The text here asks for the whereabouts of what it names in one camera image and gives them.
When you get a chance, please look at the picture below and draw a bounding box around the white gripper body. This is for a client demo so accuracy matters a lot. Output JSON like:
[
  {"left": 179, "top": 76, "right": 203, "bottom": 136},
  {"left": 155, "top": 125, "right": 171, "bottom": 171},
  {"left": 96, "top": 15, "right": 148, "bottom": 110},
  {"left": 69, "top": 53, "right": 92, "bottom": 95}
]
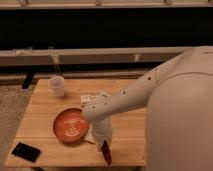
[{"left": 91, "top": 118, "right": 113, "bottom": 147}]

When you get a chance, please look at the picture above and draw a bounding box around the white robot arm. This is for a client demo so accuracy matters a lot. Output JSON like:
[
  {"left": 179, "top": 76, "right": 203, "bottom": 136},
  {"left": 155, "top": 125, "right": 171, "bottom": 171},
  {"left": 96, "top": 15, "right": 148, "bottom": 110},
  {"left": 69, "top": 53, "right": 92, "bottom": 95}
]
[{"left": 83, "top": 46, "right": 213, "bottom": 171}]

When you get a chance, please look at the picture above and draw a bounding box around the white sponge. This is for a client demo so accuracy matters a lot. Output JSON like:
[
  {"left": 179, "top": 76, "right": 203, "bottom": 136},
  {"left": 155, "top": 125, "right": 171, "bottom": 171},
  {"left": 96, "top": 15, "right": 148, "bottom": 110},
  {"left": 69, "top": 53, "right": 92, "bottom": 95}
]
[{"left": 80, "top": 95, "right": 95, "bottom": 144}]

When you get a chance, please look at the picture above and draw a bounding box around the orange bowl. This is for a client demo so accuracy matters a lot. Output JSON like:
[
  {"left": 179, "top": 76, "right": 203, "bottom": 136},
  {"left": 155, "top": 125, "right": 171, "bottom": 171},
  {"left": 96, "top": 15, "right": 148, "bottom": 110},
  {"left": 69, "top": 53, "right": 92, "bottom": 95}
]
[{"left": 53, "top": 108, "right": 89, "bottom": 143}]

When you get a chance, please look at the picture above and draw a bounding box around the translucent plastic cup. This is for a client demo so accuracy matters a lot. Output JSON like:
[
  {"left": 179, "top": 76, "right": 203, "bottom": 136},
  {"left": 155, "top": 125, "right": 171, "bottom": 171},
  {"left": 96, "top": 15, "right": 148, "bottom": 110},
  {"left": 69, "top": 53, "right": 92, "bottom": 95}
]
[{"left": 48, "top": 75, "right": 65, "bottom": 97}]

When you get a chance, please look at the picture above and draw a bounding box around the wooden table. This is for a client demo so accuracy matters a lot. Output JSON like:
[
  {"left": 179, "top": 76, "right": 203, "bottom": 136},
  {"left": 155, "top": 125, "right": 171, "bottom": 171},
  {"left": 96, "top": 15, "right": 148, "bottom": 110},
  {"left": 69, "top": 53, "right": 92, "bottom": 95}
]
[{"left": 4, "top": 78, "right": 148, "bottom": 168}]

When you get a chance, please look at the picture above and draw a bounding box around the black rectangular block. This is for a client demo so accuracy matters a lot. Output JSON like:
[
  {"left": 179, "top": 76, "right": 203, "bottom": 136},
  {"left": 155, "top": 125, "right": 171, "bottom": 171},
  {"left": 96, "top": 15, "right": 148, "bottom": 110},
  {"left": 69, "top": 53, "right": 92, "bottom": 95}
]
[{"left": 12, "top": 142, "right": 41, "bottom": 162}]

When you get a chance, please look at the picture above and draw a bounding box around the grey metal rail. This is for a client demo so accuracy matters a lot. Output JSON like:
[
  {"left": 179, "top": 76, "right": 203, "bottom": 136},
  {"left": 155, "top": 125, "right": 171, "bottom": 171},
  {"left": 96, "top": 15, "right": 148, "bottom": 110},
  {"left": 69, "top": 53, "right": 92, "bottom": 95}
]
[{"left": 0, "top": 47, "right": 191, "bottom": 66}]

